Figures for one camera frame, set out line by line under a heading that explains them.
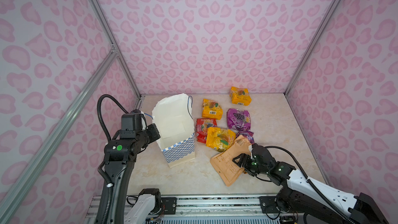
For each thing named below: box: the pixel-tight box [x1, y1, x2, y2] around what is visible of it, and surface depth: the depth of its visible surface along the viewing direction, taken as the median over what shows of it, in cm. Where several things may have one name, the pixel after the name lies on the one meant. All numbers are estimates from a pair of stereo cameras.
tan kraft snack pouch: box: [209, 134, 252, 187], surface depth 85 cm
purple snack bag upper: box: [226, 108, 252, 132], surface depth 100 cm
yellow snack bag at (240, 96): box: [229, 86, 252, 106], surface depth 112 cm
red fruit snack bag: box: [195, 118, 218, 144], surface depth 97 cm
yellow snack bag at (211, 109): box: [202, 98, 224, 120], surface depth 105 cm
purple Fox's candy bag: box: [231, 126, 255, 145], surface depth 97 cm
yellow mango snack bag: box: [205, 126, 236, 152], surface depth 91 cm
